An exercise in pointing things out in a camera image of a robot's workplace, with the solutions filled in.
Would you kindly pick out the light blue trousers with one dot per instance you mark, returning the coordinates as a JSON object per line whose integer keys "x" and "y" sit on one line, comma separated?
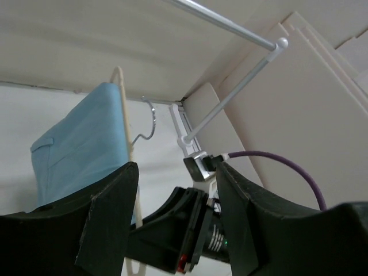
{"x": 83, "y": 148}

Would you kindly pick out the cream plastic clothes hanger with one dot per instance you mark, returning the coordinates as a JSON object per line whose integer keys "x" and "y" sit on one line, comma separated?
{"x": 118, "y": 75}

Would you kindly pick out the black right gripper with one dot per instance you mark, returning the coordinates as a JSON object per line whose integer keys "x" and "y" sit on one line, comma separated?
{"x": 185, "y": 228}

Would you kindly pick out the white metal clothes rack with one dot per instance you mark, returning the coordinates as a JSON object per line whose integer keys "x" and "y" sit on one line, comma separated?
{"x": 202, "y": 12}

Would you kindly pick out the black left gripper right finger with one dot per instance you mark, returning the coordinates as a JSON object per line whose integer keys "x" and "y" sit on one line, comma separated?
{"x": 269, "y": 235}

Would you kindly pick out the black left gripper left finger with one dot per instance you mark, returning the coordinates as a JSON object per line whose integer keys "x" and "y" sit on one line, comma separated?
{"x": 85, "y": 233}

